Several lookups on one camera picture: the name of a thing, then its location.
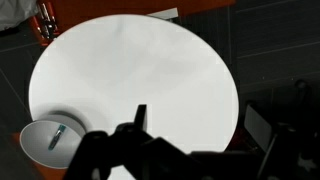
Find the grey round bowl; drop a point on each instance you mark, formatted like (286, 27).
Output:
(40, 146)

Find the white plastic bag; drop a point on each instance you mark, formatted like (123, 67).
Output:
(15, 11)

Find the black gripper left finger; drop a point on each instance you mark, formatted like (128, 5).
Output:
(141, 115)

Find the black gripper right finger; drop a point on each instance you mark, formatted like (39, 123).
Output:
(256, 128)

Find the white table base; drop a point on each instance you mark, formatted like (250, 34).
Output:
(165, 14)

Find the teal marker pen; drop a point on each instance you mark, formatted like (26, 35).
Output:
(56, 137)

